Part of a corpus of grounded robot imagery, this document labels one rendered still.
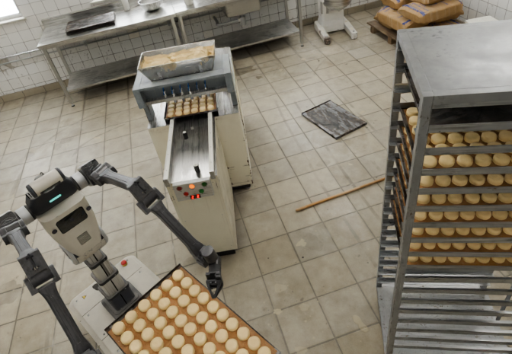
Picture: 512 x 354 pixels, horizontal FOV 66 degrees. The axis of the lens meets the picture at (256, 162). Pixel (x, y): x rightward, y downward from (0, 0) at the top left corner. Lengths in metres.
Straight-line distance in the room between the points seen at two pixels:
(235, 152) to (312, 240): 0.94
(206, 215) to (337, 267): 1.02
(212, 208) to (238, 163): 0.75
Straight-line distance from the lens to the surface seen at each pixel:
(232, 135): 3.19
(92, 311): 2.92
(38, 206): 2.20
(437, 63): 1.41
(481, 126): 1.38
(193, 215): 2.77
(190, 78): 2.95
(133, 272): 2.97
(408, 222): 1.58
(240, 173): 3.43
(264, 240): 3.19
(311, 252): 3.08
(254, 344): 1.66
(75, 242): 2.29
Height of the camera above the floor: 2.46
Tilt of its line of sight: 39 degrees down
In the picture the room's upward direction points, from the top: 11 degrees counter-clockwise
